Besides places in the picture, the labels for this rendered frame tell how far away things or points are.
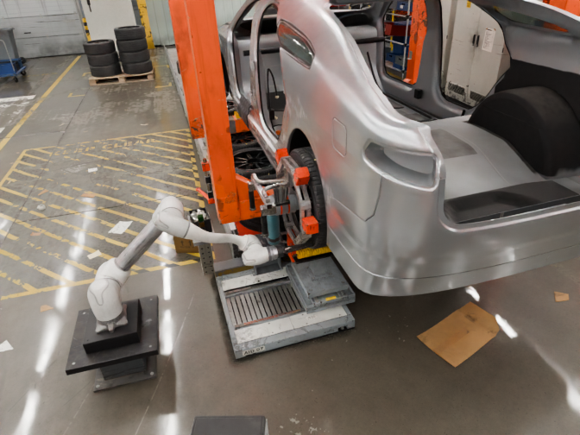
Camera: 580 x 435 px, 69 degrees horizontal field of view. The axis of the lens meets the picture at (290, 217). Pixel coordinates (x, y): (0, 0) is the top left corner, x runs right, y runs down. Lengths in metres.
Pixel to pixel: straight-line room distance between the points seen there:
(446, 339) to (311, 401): 1.00
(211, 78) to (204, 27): 0.29
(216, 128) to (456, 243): 1.71
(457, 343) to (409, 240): 1.34
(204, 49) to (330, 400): 2.20
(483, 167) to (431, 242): 1.28
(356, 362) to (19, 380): 2.13
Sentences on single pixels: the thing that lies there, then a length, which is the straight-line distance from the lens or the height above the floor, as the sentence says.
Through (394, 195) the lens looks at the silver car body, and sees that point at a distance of 1.77.
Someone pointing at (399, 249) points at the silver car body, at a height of 1.09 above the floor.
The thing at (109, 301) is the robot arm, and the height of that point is 0.57.
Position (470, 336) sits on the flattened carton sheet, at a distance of 3.15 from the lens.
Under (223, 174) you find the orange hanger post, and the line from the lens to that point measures 3.04.
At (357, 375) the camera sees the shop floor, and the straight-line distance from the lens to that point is 2.80.
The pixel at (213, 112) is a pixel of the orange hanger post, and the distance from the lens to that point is 2.88.
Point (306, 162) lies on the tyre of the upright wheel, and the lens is 2.54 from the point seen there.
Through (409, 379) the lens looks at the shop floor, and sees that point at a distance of 2.83.
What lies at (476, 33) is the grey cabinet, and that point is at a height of 1.15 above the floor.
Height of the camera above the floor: 2.18
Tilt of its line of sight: 31 degrees down
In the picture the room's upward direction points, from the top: 3 degrees counter-clockwise
